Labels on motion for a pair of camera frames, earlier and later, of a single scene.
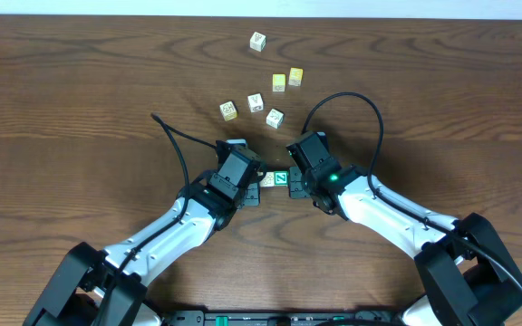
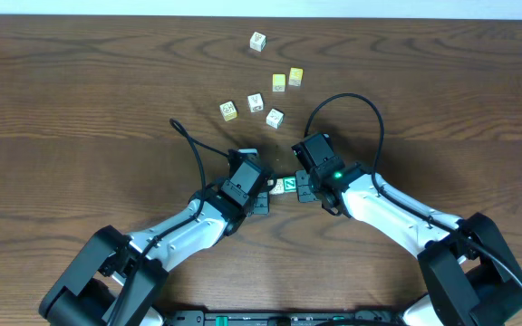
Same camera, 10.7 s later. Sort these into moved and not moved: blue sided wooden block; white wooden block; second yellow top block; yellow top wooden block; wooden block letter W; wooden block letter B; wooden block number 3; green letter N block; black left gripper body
Moved: blue sided wooden block; black left gripper body; green letter N block
Not moved: yellow top wooden block; wooden block letter B; second yellow top block; wooden block letter W; wooden block number 3; white wooden block
